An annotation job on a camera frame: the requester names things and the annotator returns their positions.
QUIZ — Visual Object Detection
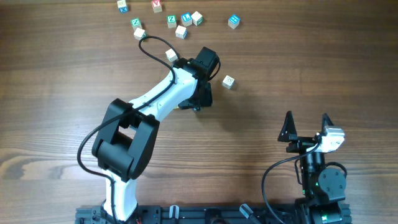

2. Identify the white block blue side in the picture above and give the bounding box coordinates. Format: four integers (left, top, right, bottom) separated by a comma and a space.
175, 26, 187, 39

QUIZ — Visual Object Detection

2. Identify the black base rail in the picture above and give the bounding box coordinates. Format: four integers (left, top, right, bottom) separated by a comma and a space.
74, 203, 352, 224

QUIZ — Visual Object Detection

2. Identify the plain block green side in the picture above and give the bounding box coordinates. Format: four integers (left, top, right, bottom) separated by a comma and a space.
134, 27, 147, 40

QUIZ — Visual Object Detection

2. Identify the left black camera cable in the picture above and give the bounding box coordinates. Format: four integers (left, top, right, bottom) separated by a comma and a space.
76, 35, 184, 224

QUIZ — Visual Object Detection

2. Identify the white block green side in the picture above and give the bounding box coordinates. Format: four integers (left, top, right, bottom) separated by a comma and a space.
192, 11, 203, 26

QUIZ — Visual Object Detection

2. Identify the right black camera cable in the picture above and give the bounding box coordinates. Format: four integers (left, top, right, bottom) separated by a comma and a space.
261, 142, 324, 224

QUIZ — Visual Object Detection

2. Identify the white block teal side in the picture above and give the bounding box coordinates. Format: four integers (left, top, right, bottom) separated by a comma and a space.
165, 49, 178, 62

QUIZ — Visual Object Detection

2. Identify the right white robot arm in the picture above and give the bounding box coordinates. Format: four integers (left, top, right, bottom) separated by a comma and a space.
278, 111, 352, 224

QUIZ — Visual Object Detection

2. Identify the blue top block right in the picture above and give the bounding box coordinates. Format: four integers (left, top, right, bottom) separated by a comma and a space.
228, 14, 240, 29

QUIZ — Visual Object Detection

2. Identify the green z block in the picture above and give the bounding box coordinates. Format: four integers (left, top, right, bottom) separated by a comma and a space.
131, 17, 142, 30
167, 15, 177, 28

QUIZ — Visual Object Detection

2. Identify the block with red V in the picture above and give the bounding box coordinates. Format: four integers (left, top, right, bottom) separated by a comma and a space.
151, 0, 162, 13

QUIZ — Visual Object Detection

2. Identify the block with blue X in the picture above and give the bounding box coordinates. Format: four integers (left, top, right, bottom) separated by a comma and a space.
117, 0, 129, 14

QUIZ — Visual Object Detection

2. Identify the white patterned block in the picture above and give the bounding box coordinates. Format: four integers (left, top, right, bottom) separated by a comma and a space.
222, 75, 235, 90

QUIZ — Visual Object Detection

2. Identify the green Z block middle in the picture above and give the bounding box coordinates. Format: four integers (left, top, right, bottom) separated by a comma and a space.
167, 15, 177, 28

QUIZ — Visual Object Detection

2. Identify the green Z block left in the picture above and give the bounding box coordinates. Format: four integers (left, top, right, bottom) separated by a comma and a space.
131, 17, 142, 30

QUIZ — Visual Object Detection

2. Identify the black camera cable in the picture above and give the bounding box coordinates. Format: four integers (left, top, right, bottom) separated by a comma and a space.
261, 142, 324, 224
76, 35, 184, 224

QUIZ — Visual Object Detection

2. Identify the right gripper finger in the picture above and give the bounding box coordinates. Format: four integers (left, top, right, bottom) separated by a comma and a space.
277, 111, 298, 142
322, 113, 334, 133

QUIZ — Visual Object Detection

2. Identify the blue L block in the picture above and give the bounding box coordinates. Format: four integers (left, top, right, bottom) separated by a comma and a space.
181, 12, 193, 27

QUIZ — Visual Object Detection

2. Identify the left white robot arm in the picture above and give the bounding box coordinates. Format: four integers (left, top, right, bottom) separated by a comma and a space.
92, 47, 220, 223

